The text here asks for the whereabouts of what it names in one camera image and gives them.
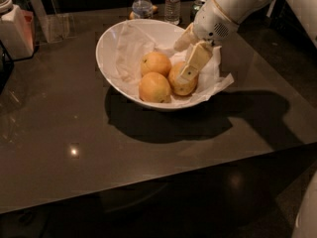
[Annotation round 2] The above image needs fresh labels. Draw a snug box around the white ceramic bowl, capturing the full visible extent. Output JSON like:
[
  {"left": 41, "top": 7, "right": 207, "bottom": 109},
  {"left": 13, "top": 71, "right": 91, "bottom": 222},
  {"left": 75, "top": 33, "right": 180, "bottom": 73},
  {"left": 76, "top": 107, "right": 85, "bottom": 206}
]
[{"left": 95, "top": 19, "right": 222, "bottom": 113}]

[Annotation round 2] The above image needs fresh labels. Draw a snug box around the tall clear water bottle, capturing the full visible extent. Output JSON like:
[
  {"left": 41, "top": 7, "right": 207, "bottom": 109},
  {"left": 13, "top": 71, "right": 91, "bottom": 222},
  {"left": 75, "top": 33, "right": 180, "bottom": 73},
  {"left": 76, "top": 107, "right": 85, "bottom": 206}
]
[{"left": 164, "top": 0, "right": 180, "bottom": 25}]

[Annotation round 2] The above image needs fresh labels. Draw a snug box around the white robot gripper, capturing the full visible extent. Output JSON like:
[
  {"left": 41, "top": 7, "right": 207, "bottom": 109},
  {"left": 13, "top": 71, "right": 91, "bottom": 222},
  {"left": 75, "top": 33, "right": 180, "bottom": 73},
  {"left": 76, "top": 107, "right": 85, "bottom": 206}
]
[{"left": 173, "top": 0, "right": 239, "bottom": 83}]

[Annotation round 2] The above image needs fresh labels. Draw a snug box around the orange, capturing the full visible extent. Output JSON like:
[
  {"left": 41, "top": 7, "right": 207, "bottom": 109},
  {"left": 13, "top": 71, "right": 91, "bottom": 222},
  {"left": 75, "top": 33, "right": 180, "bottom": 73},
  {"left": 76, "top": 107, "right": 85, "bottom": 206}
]
[
  {"left": 167, "top": 61, "right": 198, "bottom": 96},
  {"left": 140, "top": 52, "right": 171, "bottom": 76},
  {"left": 139, "top": 72, "right": 171, "bottom": 103}
]

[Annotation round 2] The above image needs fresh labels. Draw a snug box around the black wire rack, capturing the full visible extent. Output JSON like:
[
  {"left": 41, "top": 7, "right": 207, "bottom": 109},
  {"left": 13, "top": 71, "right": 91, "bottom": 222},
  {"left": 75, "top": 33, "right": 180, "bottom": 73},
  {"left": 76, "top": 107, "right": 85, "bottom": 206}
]
[{"left": 0, "top": 40, "right": 14, "bottom": 94}]

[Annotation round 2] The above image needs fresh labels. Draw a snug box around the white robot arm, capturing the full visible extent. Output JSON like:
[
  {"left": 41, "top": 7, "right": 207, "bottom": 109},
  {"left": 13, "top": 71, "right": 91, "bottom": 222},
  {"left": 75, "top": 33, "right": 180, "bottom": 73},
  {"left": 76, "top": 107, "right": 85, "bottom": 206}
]
[{"left": 174, "top": 0, "right": 317, "bottom": 84}]

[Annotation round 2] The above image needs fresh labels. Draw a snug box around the short clear water bottle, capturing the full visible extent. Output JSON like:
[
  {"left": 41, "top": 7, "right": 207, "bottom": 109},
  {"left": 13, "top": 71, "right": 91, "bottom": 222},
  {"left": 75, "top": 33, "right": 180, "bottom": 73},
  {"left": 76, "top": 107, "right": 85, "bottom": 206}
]
[{"left": 132, "top": 0, "right": 153, "bottom": 19}]

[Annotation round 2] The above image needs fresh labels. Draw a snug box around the white paper liner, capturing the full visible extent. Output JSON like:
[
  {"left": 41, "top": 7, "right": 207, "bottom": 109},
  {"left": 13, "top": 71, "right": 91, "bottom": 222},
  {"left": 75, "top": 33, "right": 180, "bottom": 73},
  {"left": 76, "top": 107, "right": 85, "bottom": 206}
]
[{"left": 113, "top": 20, "right": 234, "bottom": 110}]

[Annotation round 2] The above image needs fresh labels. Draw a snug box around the white napkin dispenser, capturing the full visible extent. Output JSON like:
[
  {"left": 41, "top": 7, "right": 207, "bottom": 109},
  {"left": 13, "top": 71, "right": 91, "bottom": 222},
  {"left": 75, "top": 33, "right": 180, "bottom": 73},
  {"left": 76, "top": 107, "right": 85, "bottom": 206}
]
[{"left": 0, "top": 0, "right": 35, "bottom": 60}]

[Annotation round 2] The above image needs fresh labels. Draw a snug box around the green soda can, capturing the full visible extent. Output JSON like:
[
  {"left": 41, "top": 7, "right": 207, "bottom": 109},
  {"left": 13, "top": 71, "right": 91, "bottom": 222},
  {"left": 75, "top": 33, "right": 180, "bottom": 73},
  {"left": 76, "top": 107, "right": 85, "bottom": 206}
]
[{"left": 190, "top": 0, "right": 206, "bottom": 21}]

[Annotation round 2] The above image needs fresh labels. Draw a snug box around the clear acrylic sign holder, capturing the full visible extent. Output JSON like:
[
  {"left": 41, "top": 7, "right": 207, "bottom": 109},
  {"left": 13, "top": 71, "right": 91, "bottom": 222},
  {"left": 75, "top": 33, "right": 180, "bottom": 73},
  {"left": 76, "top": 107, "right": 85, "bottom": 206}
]
[{"left": 30, "top": 0, "right": 76, "bottom": 44}]

